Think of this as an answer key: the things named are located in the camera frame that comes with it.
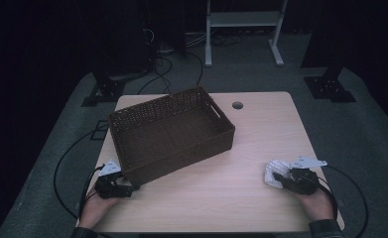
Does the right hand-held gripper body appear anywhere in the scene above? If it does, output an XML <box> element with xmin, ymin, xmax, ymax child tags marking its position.
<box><xmin>282</xmin><ymin>156</ymin><xmax>328</xmax><ymax>195</ymax></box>

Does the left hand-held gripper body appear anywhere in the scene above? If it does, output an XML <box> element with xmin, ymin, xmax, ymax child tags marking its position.
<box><xmin>93</xmin><ymin>159</ymin><xmax>134</xmax><ymax>199</ymax></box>

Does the white knitted cloth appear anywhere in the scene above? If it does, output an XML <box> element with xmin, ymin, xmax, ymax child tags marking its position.
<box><xmin>264</xmin><ymin>159</ymin><xmax>293</xmax><ymax>189</ymax></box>

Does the brown woven basket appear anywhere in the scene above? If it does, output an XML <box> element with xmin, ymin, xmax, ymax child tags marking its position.
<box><xmin>107</xmin><ymin>86</ymin><xmax>236</xmax><ymax>186</ymax></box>

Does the person's left hand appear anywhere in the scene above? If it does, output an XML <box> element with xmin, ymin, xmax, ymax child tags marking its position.
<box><xmin>78</xmin><ymin>191</ymin><xmax>120</xmax><ymax>229</ymax></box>

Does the person's right hand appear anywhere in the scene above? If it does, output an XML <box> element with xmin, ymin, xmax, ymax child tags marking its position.
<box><xmin>295</xmin><ymin>184</ymin><xmax>336</xmax><ymax>223</ymax></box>

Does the black stand base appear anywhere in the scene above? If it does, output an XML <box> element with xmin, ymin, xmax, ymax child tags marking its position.
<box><xmin>303</xmin><ymin>63</ymin><xmax>357</xmax><ymax>103</ymax></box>
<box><xmin>80</xmin><ymin>65</ymin><xmax>126</xmax><ymax>107</ymax></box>

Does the white metal stand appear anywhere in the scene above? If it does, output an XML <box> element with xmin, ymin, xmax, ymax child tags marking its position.
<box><xmin>204</xmin><ymin>0</ymin><xmax>290</xmax><ymax>68</ymax></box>

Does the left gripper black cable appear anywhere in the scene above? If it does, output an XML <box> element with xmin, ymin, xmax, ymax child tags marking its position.
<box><xmin>77</xmin><ymin>165</ymin><xmax>105</xmax><ymax>219</ymax></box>

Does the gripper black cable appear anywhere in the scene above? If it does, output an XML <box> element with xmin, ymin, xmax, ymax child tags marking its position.
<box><xmin>77</xmin><ymin>165</ymin><xmax>105</xmax><ymax>219</ymax></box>
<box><xmin>315</xmin><ymin>177</ymin><xmax>338</xmax><ymax>221</ymax></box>

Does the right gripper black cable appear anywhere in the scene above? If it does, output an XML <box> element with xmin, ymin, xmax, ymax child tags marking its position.
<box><xmin>315</xmin><ymin>177</ymin><xmax>338</xmax><ymax>221</ymax></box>

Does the black floor cable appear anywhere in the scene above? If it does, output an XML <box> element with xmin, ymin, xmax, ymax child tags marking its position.
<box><xmin>53</xmin><ymin>130</ymin><xmax>98</xmax><ymax>219</ymax></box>
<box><xmin>320</xmin><ymin>163</ymin><xmax>369</xmax><ymax>238</ymax></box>

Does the tangle of black floor cables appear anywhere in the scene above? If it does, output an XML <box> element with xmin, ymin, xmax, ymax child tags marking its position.
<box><xmin>136</xmin><ymin>28</ymin><xmax>204</xmax><ymax>95</ymax></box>

